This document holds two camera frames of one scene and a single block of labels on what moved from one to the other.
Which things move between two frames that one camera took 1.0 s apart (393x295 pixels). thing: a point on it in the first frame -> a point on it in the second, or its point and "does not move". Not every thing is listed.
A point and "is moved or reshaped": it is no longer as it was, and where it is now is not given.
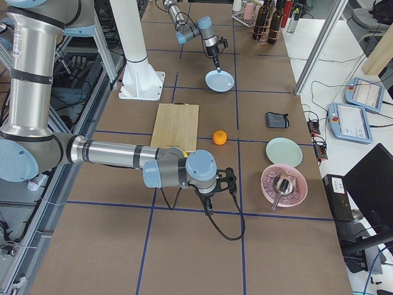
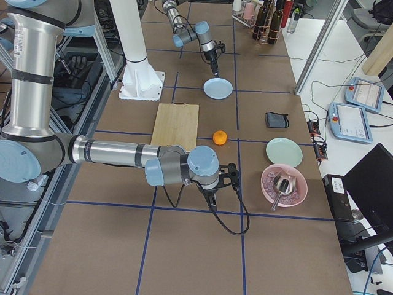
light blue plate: x=220 y=82 is moved or reshaped
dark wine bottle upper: x=260 y=21 does not move
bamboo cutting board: x=176 y=125 does not move
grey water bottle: x=293 y=20 does not move
